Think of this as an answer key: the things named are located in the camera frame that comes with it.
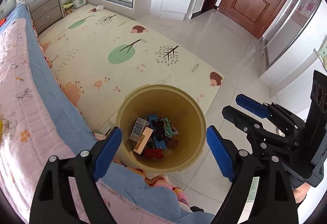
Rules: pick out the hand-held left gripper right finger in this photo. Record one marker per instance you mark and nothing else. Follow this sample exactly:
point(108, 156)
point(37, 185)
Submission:
point(219, 152)

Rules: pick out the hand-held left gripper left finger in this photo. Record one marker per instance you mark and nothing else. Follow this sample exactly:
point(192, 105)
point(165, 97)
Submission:
point(107, 152)

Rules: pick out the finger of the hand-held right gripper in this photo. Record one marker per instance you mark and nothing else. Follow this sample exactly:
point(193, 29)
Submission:
point(237, 118)
point(251, 106)

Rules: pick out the yellow round waste bin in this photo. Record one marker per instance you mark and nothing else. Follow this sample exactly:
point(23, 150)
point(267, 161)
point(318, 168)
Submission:
point(189, 116)

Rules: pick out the person's right hand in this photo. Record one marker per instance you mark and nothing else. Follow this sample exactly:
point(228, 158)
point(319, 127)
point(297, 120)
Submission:
point(301, 192)

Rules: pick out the beige carton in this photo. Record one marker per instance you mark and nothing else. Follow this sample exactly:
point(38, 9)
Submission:
point(143, 141)

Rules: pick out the white and blue box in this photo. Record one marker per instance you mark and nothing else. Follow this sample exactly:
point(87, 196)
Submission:
point(138, 128)

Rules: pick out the blue packet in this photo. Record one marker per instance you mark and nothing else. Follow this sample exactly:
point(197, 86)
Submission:
point(159, 144)

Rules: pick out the green wrapper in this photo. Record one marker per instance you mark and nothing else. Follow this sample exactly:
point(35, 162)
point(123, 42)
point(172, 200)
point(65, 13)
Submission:
point(170, 128)

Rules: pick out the black crumpled item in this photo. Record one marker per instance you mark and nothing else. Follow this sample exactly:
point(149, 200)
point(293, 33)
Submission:
point(159, 130)

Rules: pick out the red and pink printed blanket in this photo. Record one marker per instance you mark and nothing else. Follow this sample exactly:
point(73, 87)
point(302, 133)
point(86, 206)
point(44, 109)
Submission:
point(163, 183)

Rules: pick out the silver framed sliding door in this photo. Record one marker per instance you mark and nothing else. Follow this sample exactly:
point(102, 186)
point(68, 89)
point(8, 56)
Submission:
point(293, 22)

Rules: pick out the cream printed play mat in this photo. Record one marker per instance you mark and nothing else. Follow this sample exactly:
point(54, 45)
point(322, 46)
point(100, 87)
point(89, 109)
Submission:
point(102, 42)

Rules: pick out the small white item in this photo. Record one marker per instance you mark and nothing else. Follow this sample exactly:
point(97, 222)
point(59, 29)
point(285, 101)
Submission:
point(100, 7)

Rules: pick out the yellow-green toys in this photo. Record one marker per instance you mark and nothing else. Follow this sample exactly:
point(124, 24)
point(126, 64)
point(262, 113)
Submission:
point(68, 6)

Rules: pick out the grey nightstand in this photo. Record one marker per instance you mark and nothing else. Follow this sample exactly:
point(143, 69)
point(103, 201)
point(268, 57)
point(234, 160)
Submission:
point(46, 14)

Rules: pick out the green storage box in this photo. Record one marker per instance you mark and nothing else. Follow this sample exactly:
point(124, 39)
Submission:
point(78, 0)

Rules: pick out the small orange item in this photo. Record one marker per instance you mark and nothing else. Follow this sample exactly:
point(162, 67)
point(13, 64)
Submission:
point(2, 21)

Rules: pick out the green and white wall item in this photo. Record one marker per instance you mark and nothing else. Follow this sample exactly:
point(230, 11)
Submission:
point(323, 52)

